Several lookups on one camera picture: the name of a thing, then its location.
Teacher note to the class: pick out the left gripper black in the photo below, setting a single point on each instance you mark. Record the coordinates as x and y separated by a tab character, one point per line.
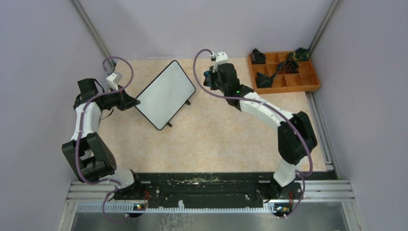
126	101

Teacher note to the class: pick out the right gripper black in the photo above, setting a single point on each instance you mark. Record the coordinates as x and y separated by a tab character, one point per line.
212	86

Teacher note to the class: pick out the blue black whiteboard eraser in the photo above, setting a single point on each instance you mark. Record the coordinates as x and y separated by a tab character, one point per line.
207	75

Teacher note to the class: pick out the white whiteboard black frame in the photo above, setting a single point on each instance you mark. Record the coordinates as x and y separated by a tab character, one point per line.
162	99

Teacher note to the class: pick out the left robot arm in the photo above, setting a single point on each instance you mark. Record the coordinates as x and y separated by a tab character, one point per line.
87	154

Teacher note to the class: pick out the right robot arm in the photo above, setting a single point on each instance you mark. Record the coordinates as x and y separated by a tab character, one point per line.
296	138

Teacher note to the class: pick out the dark cloth strip lower left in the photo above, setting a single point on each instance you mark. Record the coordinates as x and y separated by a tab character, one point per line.
265	81

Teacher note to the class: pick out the dark crumpled cloth top left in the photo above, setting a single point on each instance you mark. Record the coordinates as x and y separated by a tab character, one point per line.
257	57

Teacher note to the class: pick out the dark rolled cloth centre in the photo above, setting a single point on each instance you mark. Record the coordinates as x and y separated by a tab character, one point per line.
291	67

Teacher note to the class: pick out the dark cloth top right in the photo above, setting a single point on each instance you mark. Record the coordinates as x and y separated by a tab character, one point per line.
301	55

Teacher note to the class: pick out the orange compartment tray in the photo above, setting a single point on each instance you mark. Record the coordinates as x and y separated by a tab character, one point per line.
305	79

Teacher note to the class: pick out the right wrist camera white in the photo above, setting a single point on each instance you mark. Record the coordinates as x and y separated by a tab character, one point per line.
219	58

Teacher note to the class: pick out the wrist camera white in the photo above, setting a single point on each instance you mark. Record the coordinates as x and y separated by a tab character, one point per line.
219	58
113	79

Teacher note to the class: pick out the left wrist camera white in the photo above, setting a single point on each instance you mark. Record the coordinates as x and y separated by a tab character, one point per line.
113	79

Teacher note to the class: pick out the aluminium frame post left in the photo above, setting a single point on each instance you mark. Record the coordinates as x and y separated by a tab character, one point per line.
91	28

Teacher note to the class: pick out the aluminium frame post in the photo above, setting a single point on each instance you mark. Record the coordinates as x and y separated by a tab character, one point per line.
91	28
334	6

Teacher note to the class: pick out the white cable duct strip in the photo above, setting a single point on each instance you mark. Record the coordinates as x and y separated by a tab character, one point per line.
129	207

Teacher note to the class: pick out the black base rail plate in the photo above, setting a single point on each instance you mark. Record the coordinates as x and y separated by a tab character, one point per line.
207	190

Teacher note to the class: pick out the aluminium frame post right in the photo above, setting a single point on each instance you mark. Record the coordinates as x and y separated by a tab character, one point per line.
334	6

